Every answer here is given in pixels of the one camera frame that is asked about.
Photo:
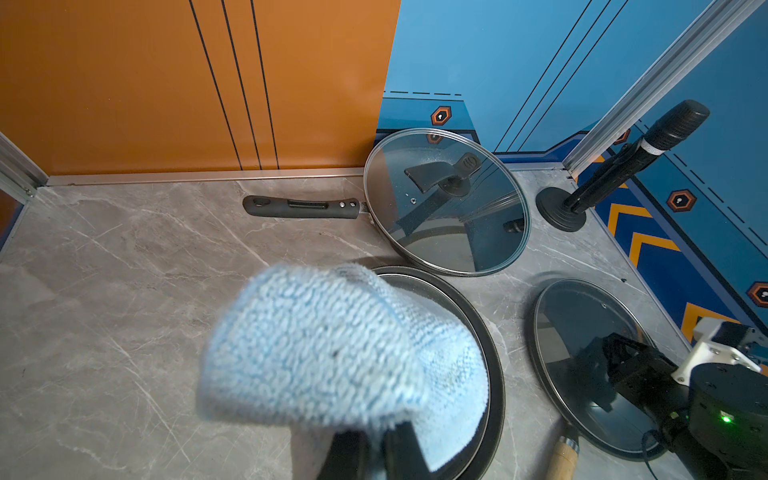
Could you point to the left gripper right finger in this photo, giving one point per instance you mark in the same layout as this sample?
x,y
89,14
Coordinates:
x,y
403,458

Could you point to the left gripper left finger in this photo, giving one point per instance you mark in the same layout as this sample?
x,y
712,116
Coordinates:
x,y
348,458

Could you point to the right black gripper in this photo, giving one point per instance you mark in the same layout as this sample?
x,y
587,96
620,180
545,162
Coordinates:
x,y
641,374

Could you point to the glass lid of pan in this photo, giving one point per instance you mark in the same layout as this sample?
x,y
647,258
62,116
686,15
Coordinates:
x,y
576,348

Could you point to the light blue microfibre cloth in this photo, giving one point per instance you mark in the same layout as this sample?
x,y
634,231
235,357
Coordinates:
x,y
317,349

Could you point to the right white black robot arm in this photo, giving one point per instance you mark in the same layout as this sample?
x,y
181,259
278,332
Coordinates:
x,y
716,424

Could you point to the glass lid on frying pan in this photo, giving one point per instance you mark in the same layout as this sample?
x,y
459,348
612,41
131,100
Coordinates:
x,y
460,427

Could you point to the glass lid on rear pan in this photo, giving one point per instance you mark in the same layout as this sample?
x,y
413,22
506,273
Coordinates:
x,y
447,201

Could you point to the black microphone on stand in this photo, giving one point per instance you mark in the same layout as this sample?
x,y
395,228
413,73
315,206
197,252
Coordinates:
x,y
567,211

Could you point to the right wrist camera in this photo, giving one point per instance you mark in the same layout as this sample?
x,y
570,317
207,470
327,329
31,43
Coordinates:
x,y
723,342

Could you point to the black frying pan long handle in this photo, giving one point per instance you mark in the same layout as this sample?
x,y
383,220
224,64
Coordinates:
x,y
476,457

